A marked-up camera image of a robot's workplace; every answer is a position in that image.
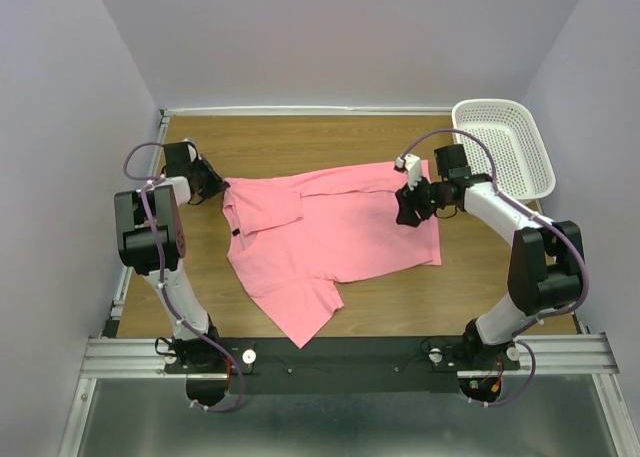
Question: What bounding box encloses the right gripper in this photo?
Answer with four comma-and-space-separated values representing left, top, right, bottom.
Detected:
394, 171, 447, 228

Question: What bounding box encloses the pink t shirt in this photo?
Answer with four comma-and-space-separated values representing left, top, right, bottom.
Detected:
222, 162, 442, 348

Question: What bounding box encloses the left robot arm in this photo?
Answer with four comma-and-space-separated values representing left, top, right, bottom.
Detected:
114, 139, 228, 372

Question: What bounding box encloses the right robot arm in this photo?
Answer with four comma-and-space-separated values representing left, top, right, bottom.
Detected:
394, 144, 587, 369

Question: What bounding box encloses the white plastic basket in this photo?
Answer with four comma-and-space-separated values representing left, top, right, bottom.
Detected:
451, 98, 556, 203

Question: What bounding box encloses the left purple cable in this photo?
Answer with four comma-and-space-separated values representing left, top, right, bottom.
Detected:
123, 140, 244, 413

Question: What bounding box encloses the purple cable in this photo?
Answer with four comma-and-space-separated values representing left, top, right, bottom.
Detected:
394, 127, 591, 409
123, 140, 244, 413

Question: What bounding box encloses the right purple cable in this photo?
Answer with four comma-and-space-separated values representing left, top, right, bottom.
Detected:
394, 127, 591, 409

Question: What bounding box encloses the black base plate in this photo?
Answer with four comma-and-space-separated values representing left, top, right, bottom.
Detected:
157, 336, 520, 401

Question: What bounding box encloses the aluminium frame rail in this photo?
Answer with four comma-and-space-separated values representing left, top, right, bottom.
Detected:
62, 116, 622, 456

